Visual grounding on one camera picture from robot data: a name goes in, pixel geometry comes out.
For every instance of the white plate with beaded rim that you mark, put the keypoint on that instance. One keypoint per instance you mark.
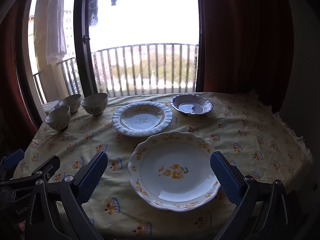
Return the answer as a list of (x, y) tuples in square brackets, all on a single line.
[(142, 120)]

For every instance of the dark window frame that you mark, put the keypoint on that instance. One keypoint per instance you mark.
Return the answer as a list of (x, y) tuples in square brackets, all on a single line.
[(83, 55)]

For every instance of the grey floral ceramic bowl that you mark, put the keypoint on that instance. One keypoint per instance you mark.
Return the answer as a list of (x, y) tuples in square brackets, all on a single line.
[(58, 117), (95, 103), (71, 102)]

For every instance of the white hanging garment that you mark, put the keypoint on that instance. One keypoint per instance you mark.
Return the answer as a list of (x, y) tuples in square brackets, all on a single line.
[(53, 30)]

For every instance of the white plate with yellow flowers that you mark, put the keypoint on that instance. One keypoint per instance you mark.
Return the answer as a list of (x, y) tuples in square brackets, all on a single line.
[(175, 155)]

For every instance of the scalloped plate with dark rim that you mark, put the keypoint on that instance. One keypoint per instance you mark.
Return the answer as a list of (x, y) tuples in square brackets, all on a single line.
[(192, 104)]

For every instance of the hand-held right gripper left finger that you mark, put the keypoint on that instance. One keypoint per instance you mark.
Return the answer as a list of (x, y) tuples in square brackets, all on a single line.
[(92, 175)]

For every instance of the yellow printed tablecloth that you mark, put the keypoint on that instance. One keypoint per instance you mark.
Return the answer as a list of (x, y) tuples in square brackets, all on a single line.
[(250, 130)]

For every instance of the white plastic stool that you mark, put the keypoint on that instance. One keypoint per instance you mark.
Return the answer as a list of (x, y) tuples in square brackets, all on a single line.
[(50, 106)]

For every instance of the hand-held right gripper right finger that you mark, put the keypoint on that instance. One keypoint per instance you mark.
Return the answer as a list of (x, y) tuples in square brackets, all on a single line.
[(225, 177)]

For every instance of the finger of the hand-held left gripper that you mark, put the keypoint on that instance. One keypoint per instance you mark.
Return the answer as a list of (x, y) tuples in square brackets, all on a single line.
[(13, 158), (48, 166)]

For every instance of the balcony railing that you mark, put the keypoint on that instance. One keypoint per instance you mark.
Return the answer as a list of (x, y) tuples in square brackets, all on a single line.
[(150, 45)]

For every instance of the dark red curtain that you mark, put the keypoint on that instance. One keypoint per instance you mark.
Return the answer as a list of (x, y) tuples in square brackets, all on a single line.
[(10, 92), (245, 42)]

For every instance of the dark lace hanging garment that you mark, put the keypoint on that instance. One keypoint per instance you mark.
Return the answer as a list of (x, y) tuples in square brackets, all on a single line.
[(93, 5)]

